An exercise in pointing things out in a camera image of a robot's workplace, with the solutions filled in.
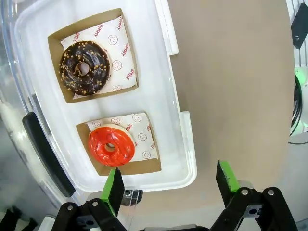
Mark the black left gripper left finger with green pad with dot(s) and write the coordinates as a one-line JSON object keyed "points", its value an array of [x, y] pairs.
{"points": [[113, 192]]}

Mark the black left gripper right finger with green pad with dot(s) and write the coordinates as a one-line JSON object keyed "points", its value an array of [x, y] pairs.
{"points": [[227, 178]]}

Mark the white printed paper liner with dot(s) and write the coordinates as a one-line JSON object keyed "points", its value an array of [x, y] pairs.
{"points": [[144, 134], [121, 72]]}

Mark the chocolate donut with nut bits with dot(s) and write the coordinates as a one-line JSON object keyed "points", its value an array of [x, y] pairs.
{"points": [[69, 72]]}

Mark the brown cardboard donut box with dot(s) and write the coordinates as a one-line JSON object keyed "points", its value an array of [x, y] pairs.
{"points": [[54, 72], [144, 166]]}

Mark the red glazed donut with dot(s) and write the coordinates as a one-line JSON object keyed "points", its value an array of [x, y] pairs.
{"points": [[96, 144]]}

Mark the metal lid hinge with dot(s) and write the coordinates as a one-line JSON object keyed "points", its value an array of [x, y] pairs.
{"points": [[128, 193]]}

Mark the white plastic display tray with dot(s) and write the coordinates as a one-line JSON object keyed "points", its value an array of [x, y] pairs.
{"points": [[156, 96]]}

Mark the clear plastic tray lid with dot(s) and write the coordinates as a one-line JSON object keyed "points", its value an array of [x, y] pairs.
{"points": [[14, 79]]}

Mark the black rectangular plate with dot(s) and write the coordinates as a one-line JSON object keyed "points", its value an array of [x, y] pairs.
{"points": [[300, 26]]}

